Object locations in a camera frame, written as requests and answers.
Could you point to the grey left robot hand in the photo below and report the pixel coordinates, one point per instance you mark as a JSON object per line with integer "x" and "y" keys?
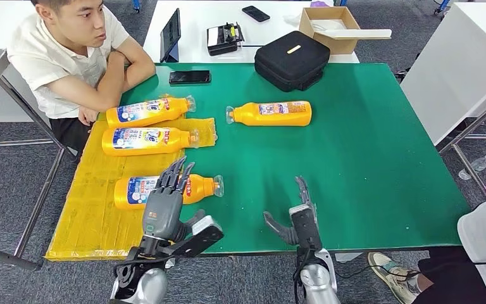
{"x": 163, "y": 214}

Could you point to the person's left hand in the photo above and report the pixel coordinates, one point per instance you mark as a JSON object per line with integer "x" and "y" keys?
{"x": 88, "y": 116}

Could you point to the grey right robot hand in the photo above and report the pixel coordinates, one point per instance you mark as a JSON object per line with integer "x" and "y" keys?
{"x": 280, "y": 228}

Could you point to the person's right hand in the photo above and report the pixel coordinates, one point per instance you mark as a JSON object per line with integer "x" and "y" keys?
{"x": 117, "y": 58}

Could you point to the orange detergent bottle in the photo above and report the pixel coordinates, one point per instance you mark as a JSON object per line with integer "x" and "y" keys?
{"x": 130, "y": 193}
{"x": 268, "y": 115}
{"x": 146, "y": 112}
{"x": 142, "y": 142}

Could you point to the person's left forearm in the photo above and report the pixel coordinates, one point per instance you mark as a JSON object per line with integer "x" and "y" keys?
{"x": 133, "y": 82}

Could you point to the person's right forearm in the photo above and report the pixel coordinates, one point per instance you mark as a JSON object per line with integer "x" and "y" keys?
{"x": 78, "y": 90}

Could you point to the clear plastic water bottle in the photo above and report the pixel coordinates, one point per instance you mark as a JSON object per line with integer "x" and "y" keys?
{"x": 477, "y": 165}

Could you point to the black tablet on stand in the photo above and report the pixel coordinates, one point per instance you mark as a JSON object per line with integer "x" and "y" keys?
{"x": 170, "y": 35}

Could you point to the black smartphone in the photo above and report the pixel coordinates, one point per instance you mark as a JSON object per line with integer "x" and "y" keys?
{"x": 189, "y": 77}
{"x": 256, "y": 13}

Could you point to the yellow taped cardboard mat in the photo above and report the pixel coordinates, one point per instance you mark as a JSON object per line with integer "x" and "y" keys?
{"x": 88, "y": 222}

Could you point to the black and white label printer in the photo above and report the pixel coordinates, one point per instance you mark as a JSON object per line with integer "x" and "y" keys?
{"x": 224, "y": 40}

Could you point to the green top table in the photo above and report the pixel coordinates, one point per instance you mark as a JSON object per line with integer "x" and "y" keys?
{"x": 373, "y": 147}

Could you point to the black zippered carrying case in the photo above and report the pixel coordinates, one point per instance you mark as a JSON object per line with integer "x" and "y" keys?
{"x": 292, "y": 62}

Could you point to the open cardboard box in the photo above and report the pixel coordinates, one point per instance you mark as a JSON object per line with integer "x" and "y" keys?
{"x": 340, "y": 47}

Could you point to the white packing material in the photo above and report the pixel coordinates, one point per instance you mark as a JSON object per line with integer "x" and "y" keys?
{"x": 328, "y": 25}

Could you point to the purple item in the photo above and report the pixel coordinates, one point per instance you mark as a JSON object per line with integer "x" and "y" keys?
{"x": 320, "y": 3}

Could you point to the white table with steel legs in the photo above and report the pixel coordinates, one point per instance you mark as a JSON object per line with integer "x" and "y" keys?
{"x": 457, "y": 63}

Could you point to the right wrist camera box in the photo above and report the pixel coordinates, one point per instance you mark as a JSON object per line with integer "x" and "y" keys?
{"x": 306, "y": 228}

